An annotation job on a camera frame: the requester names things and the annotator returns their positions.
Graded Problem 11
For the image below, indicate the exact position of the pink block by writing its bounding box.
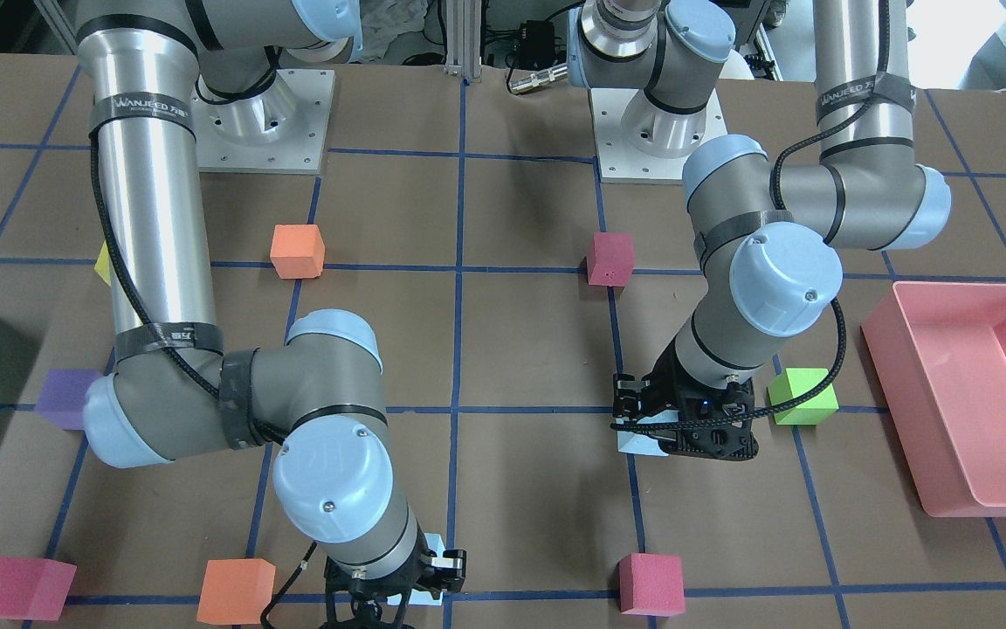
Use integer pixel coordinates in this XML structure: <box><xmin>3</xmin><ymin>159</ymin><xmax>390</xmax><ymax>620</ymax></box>
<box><xmin>617</xmin><ymin>553</ymin><xmax>686</xmax><ymax>618</ymax></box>
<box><xmin>0</xmin><ymin>556</ymin><xmax>77</xmax><ymax>621</ymax></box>

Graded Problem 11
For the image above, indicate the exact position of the far orange block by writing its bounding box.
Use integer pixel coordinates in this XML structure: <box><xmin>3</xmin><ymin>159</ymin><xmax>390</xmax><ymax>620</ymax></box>
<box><xmin>196</xmin><ymin>558</ymin><xmax>276</xmax><ymax>626</ymax></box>

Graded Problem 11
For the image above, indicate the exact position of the aluminium frame post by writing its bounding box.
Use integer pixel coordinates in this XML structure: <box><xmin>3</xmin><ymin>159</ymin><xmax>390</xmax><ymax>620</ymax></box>
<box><xmin>437</xmin><ymin>0</ymin><xmax>483</xmax><ymax>84</ymax></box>

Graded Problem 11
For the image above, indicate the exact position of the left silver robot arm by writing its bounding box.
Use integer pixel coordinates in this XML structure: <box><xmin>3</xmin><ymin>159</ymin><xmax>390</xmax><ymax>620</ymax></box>
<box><xmin>612</xmin><ymin>1</ymin><xmax>953</xmax><ymax>461</ymax></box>

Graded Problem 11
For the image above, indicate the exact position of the orange block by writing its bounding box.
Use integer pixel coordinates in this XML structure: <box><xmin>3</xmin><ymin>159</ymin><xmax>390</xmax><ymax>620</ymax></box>
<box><xmin>269</xmin><ymin>224</ymin><xmax>325</xmax><ymax>280</ymax></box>
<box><xmin>196</xmin><ymin>558</ymin><xmax>276</xmax><ymax>626</ymax></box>

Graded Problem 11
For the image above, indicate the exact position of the far pink block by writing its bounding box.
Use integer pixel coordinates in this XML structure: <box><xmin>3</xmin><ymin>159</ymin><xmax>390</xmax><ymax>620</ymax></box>
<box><xmin>617</xmin><ymin>553</ymin><xmax>686</xmax><ymax>618</ymax></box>

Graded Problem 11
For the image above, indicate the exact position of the yellow block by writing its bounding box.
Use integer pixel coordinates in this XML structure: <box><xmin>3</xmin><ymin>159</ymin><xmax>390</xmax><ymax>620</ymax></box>
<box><xmin>94</xmin><ymin>243</ymin><xmax>112</xmax><ymax>287</ymax></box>

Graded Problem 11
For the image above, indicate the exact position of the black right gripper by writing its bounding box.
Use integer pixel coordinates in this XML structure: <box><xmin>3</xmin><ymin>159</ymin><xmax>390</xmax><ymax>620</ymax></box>
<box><xmin>322</xmin><ymin>535</ymin><xmax>467</xmax><ymax>628</ymax></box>

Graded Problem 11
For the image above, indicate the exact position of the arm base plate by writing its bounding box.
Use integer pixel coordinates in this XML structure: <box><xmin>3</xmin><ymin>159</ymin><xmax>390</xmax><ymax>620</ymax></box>
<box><xmin>192</xmin><ymin>69</ymin><xmax>336</xmax><ymax>175</ymax></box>
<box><xmin>589</xmin><ymin>88</ymin><xmax>727</xmax><ymax>184</ymax></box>

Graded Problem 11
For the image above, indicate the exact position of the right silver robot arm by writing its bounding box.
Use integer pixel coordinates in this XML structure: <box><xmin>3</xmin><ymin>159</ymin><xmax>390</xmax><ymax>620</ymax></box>
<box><xmin>75</xmin><ymin>1</ymin><xmax>467</xmax><ymax>628</ymax></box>

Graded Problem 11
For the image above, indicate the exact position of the pink plastic tray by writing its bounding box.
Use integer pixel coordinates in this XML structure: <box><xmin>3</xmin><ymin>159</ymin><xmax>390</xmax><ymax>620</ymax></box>
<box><xmin>862</xmin><ymin>281</ymin><xmax>1006</xmax><ymax>517</ymax></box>

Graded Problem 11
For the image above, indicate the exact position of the green block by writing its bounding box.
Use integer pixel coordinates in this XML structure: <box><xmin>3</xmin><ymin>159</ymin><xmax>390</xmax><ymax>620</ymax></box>
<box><xmin>767</xmin><ymin>368</ymin><xmax>840</xmax><ymax>427</ymax></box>

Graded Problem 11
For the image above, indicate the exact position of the near crimson block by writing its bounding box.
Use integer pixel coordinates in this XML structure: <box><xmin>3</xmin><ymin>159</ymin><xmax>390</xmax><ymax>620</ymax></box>
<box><xmin>584</xmin><ymin>232</ymin><xmax>636</xmax><ymax>287</ymax></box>

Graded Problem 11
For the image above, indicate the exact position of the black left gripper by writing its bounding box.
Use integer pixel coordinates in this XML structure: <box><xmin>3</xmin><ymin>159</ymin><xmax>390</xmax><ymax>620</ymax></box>
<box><xmin>612</xmin><ymin>338</ymin><xmax>759</xmax><ymax>461</ymax></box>

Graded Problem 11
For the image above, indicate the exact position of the near orange block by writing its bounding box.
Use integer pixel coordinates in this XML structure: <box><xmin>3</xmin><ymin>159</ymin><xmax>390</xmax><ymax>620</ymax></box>
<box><xmin>269</xmin><ymin>224</ymin><xmax>325</xmax><ymax>280</ymax></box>

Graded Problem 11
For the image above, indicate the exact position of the light blue block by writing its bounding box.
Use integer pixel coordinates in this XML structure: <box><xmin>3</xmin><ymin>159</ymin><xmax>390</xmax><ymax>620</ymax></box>
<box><xmin>388</xmin><ymin>532</ymin><xmax>446</xmax><ymax>606</ymax></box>
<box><xmin>617</xmin><ymin>431</ymin><xmax>668</xmax><ymax>457</ymax></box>

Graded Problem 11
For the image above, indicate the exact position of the purple block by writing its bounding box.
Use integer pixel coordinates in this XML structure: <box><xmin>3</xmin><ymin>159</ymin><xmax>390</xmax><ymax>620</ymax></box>
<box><xmin>33</xmin><ymin>368</ymin><xmax>103</xmax><ymax>431</ymax></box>

